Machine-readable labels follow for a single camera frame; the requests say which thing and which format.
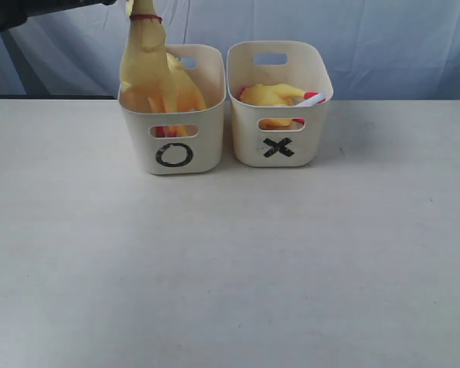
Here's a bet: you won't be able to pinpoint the yellow rubber chicken front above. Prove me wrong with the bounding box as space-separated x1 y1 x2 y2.
166 51 209 137

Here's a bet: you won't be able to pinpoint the yellow rubber chicken with tube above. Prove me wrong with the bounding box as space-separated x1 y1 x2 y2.
238 84 317 130

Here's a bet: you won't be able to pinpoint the yellow rubber chicken sideways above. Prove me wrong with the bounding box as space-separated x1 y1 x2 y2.
119 0 179 137

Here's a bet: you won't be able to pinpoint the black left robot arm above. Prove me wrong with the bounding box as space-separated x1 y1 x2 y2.
0 0 117 32

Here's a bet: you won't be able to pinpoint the cream bin marked X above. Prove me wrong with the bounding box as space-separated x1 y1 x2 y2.
226 41 334 167

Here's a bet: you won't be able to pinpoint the pale blue backdrop curtain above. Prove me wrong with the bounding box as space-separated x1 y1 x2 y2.
0 1 460 100

